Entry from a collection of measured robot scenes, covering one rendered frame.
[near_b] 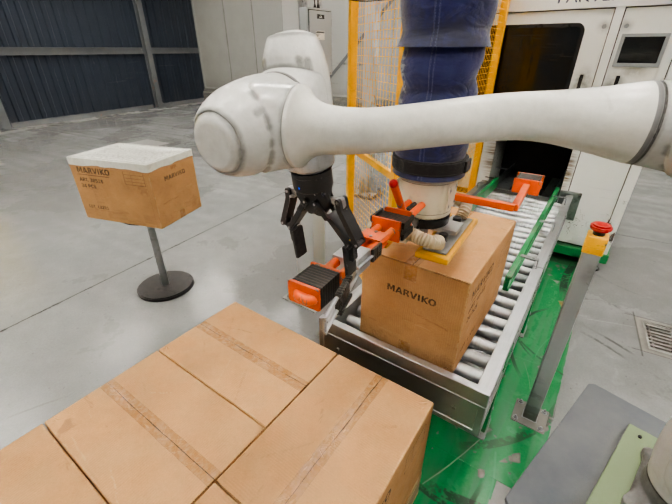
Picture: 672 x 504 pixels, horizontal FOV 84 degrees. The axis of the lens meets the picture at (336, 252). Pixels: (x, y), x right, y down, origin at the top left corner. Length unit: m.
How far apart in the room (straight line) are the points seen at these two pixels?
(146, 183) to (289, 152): 2.02
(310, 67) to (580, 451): 1.03
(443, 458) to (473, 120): 1.63
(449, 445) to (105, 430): 1.39
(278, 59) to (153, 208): 1.97
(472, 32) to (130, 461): 1.47
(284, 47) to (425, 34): 0.52
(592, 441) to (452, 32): 1.04
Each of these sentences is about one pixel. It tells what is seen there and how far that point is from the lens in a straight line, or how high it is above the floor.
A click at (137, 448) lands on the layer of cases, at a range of 1.39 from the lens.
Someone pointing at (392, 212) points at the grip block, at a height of 1.20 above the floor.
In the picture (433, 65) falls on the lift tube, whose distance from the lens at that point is 1.05.
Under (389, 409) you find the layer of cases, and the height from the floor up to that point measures 0.54.
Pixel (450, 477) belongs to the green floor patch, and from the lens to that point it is 1.90.
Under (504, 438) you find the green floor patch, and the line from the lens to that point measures 2.09.
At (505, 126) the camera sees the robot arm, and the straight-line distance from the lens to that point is 0.55.
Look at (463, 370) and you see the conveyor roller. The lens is 1.53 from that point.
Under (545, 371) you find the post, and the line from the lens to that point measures 1.98.
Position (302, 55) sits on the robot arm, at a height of 1.59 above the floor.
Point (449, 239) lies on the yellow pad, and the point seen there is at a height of 1.08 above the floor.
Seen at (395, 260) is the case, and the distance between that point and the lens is 1.32.
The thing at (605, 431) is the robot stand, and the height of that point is 0.75.
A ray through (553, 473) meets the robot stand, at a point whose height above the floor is 0.75.
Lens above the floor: 1.59
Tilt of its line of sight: 29 degrees down
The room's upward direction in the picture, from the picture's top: straight up
